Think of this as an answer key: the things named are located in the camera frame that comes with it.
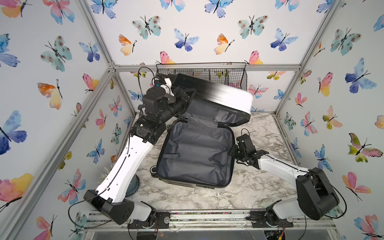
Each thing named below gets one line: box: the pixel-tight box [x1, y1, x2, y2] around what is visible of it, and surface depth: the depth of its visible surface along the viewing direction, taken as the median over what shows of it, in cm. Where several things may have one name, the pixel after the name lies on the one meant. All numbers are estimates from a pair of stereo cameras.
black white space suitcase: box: [150, 73, 252, 189], surface depth 90 cm
